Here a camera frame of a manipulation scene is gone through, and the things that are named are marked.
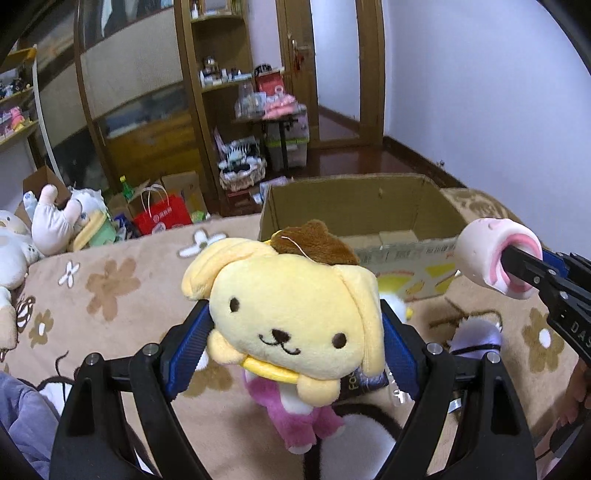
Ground pink white round plush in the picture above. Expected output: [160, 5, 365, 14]
[454, 218, 543, 300]

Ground pink bear plush toy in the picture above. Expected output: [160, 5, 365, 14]
[243, 371, 345, 455]

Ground yellow dog plush toy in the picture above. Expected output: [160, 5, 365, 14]
[181, 220, 386, 407]

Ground white-haired blindfolded plush doll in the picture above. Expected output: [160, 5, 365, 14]
[449, 317, 503, 360]

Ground person's right hand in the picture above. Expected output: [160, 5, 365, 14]
[557, 359, 590, 427]

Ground black white plush ear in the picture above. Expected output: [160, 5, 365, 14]
[304, 403, 402, 480]

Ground black packaged face item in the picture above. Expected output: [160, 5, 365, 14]
[339, 368, 389, 401]

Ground white fluffy pompom toy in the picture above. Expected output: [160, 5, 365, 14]
[380, 292, 414, 323]

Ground beige floral blanket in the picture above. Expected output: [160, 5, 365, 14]
[0, 186, 578, 480]

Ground large white plush toy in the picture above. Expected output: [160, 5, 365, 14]
[0, 210, 40, 308]

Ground green yellow plush toy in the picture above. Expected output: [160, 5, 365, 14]
[68, 210, 117, 252]

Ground white bunny plush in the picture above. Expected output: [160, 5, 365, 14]
[23, 184, 83, 257]

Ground red paper shopping bag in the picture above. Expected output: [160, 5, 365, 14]
[133, 184, 192, 235]

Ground green bottle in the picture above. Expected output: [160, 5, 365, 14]
[119, 175, 134, 202]

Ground open cardboard box on floor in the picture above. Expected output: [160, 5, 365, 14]
[15, 166, 70, 223]

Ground clear plastic storage bin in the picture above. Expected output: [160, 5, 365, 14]
[266, 110, 310, 172]

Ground small black side table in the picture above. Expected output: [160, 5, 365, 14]
[233, 110, 310, 173]

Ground wicker basket with items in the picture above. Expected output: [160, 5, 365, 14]
[218, 156, 266, 192]

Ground red gift bag on table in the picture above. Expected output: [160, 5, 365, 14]
[254, 69, 284, 97]

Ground wooden door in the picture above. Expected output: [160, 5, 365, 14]
[274, 0, 321, 144]

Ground wooden wardrobe cabinet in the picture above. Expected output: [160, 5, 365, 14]
[23, 1, 252, 213]

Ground wooden wall shelf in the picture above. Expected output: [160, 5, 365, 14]
[0, 45, 63, 186]

